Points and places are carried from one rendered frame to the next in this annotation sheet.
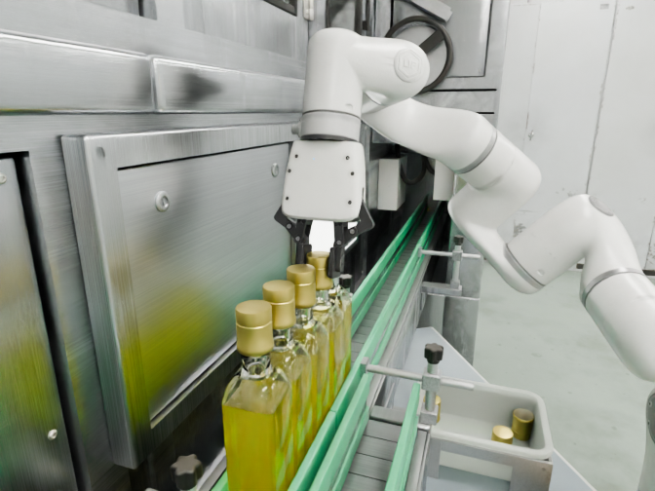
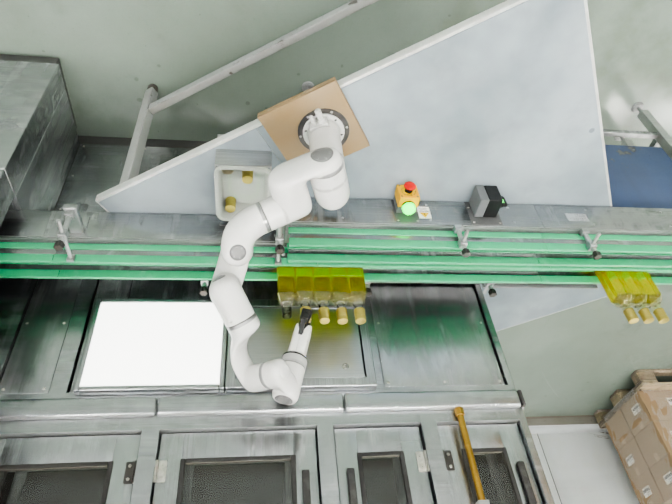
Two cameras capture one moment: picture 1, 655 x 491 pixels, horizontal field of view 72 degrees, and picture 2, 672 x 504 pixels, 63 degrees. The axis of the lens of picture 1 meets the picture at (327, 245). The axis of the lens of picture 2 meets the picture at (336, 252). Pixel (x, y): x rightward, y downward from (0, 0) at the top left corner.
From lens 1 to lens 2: 1.61 m
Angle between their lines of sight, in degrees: 73
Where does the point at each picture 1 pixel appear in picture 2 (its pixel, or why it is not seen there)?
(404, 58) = (287, 374)
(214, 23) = (284, 435)
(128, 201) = (360, 368)
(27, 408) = (384, 332)
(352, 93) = (298, 371)
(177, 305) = (339, 334)
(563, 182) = not seen: outside the picture
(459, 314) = (16, 171)
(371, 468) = not seen: hidden behind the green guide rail
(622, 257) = (260, 230)
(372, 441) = not seen: hidden behind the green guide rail
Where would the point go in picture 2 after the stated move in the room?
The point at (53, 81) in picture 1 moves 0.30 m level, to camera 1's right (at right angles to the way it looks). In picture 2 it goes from (383, 398) to (367, 347)
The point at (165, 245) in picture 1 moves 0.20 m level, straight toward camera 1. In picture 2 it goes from (344, 353) to (398, 330)
